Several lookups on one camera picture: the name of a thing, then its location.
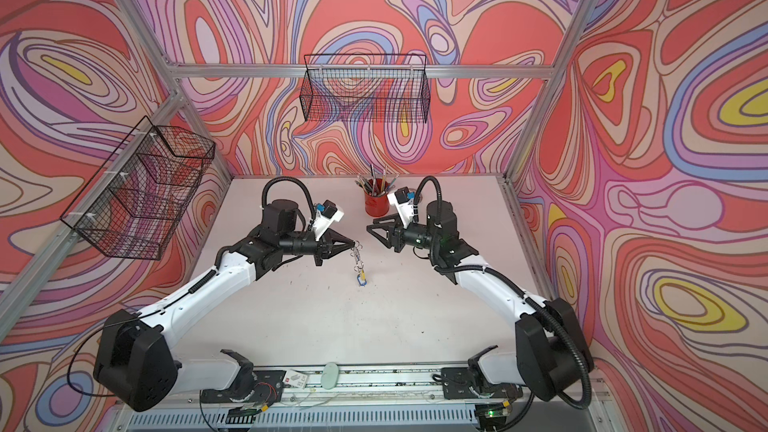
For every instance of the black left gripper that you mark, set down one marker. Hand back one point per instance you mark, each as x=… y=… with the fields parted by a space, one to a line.
x=326 y=247

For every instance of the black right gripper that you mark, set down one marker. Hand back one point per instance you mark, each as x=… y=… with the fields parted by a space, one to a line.
x=396 y=235

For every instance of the silver metal keyring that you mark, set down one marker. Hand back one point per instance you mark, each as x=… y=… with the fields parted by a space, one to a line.
x=356 y=254

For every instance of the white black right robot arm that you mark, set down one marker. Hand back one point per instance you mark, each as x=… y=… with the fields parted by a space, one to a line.
x=550 y=357

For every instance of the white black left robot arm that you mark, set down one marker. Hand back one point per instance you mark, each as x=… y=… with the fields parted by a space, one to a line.
x=135 y=360

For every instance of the red pencil cup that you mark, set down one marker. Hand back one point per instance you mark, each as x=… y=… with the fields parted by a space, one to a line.
x=376 y=206

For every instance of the pencils in cup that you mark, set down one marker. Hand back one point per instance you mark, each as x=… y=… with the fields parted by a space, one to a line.
x=376 y=183

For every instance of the white oval button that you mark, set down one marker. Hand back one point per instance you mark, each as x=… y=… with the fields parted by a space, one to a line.
x=330 y=376

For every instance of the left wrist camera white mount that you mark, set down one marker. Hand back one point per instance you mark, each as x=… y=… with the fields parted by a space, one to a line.
x=326 y=214

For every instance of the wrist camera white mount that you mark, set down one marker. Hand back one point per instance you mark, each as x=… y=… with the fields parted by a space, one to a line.
x=326 y=214
x=403 y=200

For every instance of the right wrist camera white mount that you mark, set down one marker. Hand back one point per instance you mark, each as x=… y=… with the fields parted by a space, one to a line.
x=403 y=200

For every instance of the black wire basket back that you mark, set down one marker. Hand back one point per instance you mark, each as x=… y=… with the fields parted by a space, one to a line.
x=362 y=87

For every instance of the black wire basket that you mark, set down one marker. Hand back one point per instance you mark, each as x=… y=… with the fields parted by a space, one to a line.
x=362 y=87
x=132 y=209

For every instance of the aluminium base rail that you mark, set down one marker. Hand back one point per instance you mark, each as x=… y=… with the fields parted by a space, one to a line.
x=392 y=397

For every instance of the black wire basket left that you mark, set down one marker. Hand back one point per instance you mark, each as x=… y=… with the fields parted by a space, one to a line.
x=132 y=209

